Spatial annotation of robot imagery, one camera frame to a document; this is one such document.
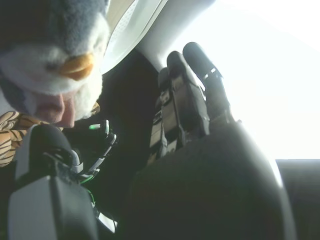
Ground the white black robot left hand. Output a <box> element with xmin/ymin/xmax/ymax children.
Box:
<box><xmin>7</xmin><ymin>41</ymin><xmax>299</xmax><ymax>240</ymax></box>

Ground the orange striped tiger plush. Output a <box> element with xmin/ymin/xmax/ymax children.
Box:
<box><xmin>0</xmin><ymin>101</ymin><xmax>101</xmax><ymax>168</ymax></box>

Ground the grey white penguin plush toy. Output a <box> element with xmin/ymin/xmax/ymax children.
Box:
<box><xmin>0</xmin><ymin>0</ymin><xmax>112</xmax><ymax>130</ymax></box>

